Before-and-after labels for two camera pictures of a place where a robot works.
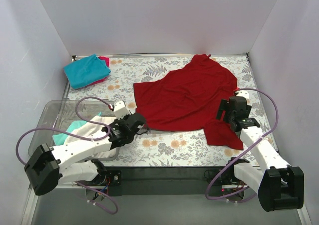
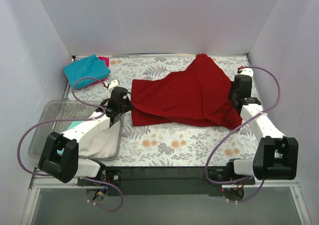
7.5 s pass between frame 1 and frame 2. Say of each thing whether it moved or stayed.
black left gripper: moved
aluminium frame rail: stayed
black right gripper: moved
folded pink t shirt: stayed
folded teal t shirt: stayed
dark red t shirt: moved
